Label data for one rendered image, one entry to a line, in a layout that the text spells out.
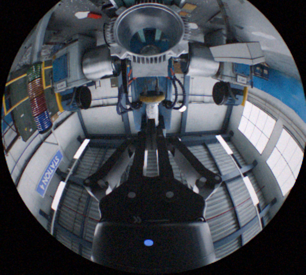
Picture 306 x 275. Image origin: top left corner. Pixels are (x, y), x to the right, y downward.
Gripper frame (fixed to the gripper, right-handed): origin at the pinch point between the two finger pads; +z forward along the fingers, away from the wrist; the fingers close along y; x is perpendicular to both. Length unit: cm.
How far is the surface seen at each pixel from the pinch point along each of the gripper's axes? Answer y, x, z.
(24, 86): -317, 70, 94
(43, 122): -27.5, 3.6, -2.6
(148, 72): -0.5, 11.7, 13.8
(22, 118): -317, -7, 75
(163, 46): 9, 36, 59
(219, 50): 19.0, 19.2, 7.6
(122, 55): -5.7, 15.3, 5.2
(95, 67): -31, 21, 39
